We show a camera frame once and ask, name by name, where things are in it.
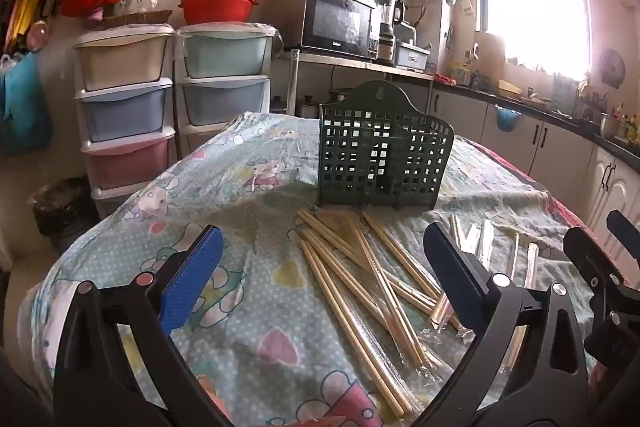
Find black blender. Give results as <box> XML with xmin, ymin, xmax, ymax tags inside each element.
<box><xmin>375</xmin><ymin>0</ymin><xmax>407</xmax><ymax>64</ymax></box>

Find green plastic utensil basket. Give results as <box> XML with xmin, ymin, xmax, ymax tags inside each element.
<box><xmin>318</xmin><ymin>80</ymin><xmax>455</xmax><ymax>211</ymax></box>

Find red plastic basin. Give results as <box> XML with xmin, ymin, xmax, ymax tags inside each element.
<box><xmin>178</xmin><ymin>0</ymin><xmax>258</xmax><ymax>26</ymax></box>

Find pastel drawer tower mint top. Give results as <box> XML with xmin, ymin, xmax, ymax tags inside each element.
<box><xmin>175</xmin><ymin>23</ymin><xmax>275</xmax><ymax>152</ymax></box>

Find blue plastic storage box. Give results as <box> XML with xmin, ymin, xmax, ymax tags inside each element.
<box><xmin>392</xmin><ymin>42</ymin><xmax>431</xmax><ymax>72</ymax></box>

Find black trash bin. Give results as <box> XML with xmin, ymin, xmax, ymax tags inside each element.
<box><xmin>27</xmin><ymin>177</ymin><xmax>98</xmax><ymax>253</ymax></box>

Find steel pot on counter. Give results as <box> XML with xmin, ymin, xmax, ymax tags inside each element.
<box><xmin>600</xmin><ymin>112</ymin><xmax>621</xmax><ymax>140</ymax></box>

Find blue hanging bin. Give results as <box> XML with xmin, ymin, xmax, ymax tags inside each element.
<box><xmin>495</xmin><ymin>104</ymin><xmax>526</xmax><ymax>132</ymax></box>

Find metal shelf rack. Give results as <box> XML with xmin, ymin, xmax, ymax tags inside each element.
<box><xmin>270</xmin><ymin>49</ymin><xmax>436</xmax><ymax>118</ymax></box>

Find pile of chopsticks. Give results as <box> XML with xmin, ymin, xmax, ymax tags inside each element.
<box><xmin>295</xmin><ymin>208</ymin><xmax>541</xmax><ymax>418</ymax></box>

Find white kitchen cabinets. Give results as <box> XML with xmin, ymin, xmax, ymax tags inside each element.
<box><xmin>430</xmin><ymin>79</ymin><xmax>640</xmax><ymax>253</ymax></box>

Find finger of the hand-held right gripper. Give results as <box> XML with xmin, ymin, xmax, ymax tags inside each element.
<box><xmin>564</xmin><ymin>227</ymin><xmax>640</xmax><ymax>360</ymax></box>
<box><xmin>606</xmin><ymin>209</ymin><xmax>640</xmax><ymax>258</ymax></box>

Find black microwave oven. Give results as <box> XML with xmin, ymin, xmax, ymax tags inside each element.
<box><xmin>300</xmin><ymin>0</ymin><xmax>377</xmax><ymax>60</ymax></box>

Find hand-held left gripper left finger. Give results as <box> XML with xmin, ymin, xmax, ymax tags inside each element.
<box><xmin>52</xmin><ymin>227</ymin><xmax>233</xmax><ymax>427</ymax></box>

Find pastel drawer tower cream top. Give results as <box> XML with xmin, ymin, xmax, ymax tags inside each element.
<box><xmin>74</xmin><ymin>24</ymin><xmax>177</xmax><ymax>218</ymax></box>

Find round wall fan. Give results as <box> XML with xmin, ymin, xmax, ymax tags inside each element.
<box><xmin>598</xmin><ymin>49</ymin><xmax>627</xmax><ymax>90</ymax></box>

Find blue bag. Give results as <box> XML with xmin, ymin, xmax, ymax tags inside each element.
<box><xmin>0</xmin><ymin>52</ymin><xmax>53</xmax><ymax>155</ymax></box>

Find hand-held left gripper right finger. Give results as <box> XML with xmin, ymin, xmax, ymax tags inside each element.
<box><xmin>410</xmin><ymin>222</ymin><xmax>601</xmax><ymax>427</ymax></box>

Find wicker basket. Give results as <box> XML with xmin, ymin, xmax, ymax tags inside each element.
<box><xmin>85</xmin><ymin>9</ymin><xmax>173</xmax><ymax>28</ymax></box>

